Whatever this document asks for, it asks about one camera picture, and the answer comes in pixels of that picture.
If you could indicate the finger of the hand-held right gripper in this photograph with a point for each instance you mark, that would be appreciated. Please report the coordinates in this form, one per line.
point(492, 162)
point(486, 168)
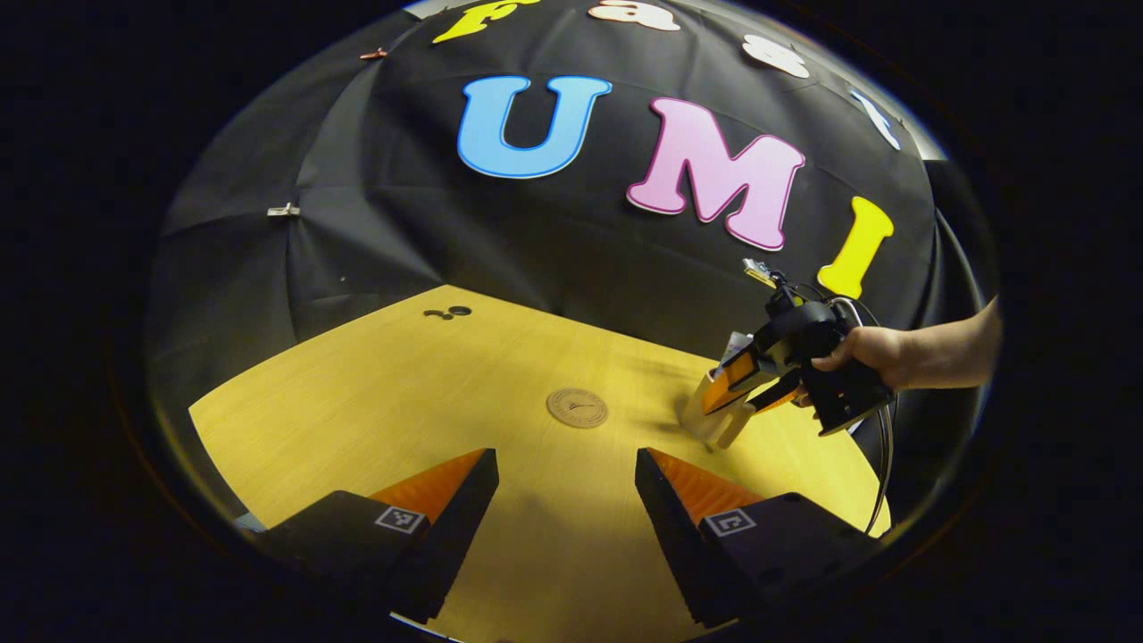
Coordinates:
point(775, 393)
point(737, 371)

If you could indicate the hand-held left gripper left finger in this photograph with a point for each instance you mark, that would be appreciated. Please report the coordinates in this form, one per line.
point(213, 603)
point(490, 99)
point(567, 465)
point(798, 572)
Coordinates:
point(455, 527)

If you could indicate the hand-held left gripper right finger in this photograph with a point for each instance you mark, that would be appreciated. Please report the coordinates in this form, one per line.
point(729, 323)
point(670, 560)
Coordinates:
point(670, 527)

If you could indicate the beige cup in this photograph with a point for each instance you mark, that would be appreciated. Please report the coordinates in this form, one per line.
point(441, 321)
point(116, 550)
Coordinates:
point(705, 420)

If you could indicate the round brown coaster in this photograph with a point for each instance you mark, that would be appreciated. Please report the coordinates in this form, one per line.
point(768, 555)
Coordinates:
point(578, 408)

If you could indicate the wooden desktop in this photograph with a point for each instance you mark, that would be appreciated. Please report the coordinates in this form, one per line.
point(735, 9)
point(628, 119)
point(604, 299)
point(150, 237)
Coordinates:
point(402, 402)

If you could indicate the black backdrop cloth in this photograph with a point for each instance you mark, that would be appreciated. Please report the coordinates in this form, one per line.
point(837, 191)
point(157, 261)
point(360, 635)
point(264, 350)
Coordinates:
point(536, 232)

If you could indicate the silver cloth clip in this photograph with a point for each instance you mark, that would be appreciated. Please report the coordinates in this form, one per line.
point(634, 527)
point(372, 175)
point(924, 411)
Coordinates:
point(283, 211)

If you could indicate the copper cloth clip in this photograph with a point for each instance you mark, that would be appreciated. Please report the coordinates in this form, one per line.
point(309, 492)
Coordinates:
point(373, 54)

